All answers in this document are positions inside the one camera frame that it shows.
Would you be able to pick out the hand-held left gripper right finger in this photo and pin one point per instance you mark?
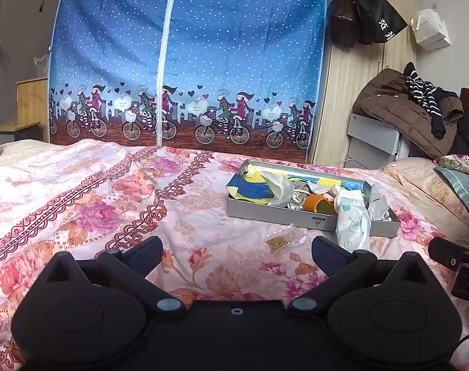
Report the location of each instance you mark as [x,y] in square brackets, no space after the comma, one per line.
[329,253]

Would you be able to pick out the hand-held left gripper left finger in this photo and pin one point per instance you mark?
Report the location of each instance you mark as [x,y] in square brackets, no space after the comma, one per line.
[145,253]

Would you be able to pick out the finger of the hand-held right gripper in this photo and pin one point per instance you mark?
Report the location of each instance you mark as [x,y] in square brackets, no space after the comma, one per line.
[445,249]

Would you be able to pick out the white packet with blue print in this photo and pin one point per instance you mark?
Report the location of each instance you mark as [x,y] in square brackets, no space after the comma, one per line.
[352,220]

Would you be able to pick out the clear bag with gold contents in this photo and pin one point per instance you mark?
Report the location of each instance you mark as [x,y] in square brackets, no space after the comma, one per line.
[281,239]

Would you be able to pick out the grey shallow box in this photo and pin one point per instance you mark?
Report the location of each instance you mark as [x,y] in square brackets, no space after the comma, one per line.
[265,214]

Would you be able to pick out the white plastic bag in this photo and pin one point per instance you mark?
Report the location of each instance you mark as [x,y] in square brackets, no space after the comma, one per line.
[281,189]

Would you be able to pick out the patterned scrunchie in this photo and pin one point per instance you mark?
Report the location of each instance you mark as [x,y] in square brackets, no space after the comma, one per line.
[298,199]

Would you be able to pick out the blue pillow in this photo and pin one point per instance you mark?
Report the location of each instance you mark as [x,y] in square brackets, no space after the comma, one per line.
[462,189]

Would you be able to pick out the floral bedsheet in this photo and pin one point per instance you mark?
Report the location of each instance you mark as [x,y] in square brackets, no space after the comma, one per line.
[103,201]

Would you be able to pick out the beige floral pillow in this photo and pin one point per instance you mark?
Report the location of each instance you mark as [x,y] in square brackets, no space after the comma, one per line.
[420,185]

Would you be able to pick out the translucent plastic bag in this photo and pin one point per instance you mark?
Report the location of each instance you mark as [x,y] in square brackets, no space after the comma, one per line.
[377,203]

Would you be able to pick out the brown fabric pouch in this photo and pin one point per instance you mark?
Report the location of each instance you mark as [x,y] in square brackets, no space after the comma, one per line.
[302,186]

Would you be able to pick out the floral cloth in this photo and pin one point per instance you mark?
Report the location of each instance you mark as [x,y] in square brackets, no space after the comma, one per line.
[458,162]

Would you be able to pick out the yellow and blue cloth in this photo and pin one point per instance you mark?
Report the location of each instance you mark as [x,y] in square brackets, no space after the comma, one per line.
[253,189]

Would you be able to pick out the grey storage box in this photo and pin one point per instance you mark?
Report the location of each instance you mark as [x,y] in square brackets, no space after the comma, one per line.
[373,139]

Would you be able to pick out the brown padded jacket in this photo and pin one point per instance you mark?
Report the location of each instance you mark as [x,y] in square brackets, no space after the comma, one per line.
[396,116]

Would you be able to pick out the wooden wardrobe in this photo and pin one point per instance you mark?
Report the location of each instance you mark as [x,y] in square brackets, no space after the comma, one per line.
[350,96]

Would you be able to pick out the striped dark garment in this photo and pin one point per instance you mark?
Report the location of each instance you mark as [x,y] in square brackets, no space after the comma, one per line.
[423,92]

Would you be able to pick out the wooden side table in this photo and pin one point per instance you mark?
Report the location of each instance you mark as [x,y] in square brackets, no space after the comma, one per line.
[16,127]

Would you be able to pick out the light wooden cabinet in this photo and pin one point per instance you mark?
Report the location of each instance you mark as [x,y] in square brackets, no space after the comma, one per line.
[31,100]

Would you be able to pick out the clear plastic bag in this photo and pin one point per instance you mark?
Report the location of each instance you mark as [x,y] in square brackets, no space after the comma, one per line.
[41,65]

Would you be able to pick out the white paper bag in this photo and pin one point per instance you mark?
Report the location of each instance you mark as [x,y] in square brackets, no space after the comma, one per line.
[431,29]

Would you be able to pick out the blue printed fabric wardrobe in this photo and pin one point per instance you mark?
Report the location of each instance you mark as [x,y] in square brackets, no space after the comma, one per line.
[238,46]

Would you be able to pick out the brown hanging bag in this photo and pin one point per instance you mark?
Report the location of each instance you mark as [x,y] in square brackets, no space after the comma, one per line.
[340,19]

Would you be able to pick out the black hanging bag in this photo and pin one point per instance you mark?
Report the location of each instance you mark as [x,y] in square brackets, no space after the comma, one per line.
[377,11]

